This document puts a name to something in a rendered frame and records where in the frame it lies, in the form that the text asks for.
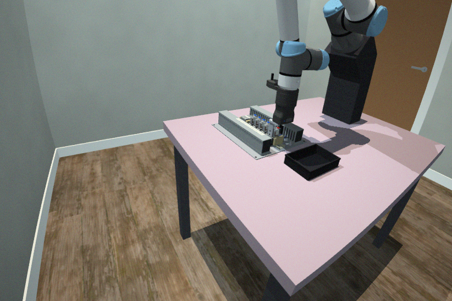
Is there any grey relay panel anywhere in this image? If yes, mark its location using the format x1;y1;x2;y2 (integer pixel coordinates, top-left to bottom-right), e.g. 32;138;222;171
212;105;307;160

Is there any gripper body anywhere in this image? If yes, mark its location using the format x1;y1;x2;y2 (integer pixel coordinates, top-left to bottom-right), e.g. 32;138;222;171
266;73;301;125

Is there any grey relay with red button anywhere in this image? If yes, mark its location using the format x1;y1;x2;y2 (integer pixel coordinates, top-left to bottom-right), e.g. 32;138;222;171
273;127;281;138

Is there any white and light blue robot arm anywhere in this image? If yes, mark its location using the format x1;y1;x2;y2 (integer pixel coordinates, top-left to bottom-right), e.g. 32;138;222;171
275;0;388;77

